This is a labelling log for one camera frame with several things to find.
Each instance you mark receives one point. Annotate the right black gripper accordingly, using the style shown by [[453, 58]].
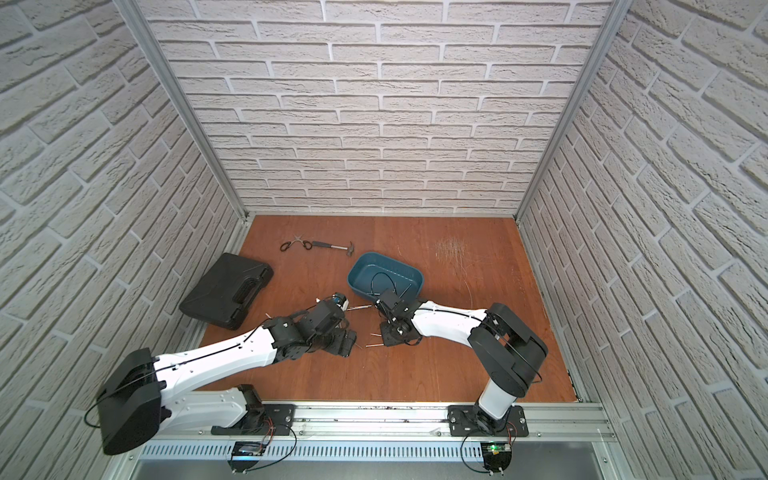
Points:
[[387, 337]]

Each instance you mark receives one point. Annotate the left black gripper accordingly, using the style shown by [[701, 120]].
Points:
[[342, 339]]

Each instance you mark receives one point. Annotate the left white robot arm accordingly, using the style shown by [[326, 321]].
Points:
[[147, 394]]

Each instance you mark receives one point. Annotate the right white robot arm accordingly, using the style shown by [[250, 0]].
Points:
[[508, 349]]

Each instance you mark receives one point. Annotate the teal plastic storage box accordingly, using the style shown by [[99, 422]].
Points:
[[374, 273]]

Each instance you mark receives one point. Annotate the black plastic tool case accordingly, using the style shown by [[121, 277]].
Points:
[[223, 295]]

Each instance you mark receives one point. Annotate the left controller board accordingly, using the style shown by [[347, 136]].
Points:
[[245, 456]]

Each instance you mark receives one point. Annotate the controller board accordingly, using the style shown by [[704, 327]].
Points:
[[245, 456], [496, 457]]

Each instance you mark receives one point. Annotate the right controller board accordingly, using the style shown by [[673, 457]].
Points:
[[496, 457]]

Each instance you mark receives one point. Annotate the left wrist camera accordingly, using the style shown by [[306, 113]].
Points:
[[341, 301]]

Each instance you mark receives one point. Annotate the small black-handled hammer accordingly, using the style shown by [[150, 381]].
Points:
[[347, 249]]

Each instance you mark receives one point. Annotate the black-handled scissors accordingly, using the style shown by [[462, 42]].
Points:
[[297, 240]]

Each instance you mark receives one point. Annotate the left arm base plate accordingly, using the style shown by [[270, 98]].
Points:
[[258, 420]]

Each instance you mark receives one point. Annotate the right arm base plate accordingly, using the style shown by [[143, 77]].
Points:
[[467, 420]]

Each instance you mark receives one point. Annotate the aluminium front rail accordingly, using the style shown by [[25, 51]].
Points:
[[327, 431]]

